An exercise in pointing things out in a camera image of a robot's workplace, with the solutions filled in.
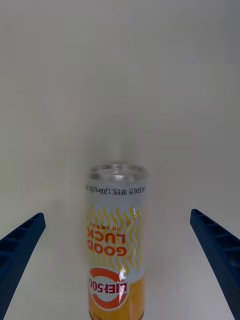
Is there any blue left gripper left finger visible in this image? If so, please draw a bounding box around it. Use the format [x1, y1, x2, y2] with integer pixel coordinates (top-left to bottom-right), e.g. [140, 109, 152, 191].
[0, 212, 47, 320]

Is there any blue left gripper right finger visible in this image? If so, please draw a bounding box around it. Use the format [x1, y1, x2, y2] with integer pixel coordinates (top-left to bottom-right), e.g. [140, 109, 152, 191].
[189, 208, 240, 320]

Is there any orange and white drink can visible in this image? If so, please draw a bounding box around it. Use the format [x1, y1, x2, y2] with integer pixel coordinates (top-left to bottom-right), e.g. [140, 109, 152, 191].
[85, 163, 149, 320]

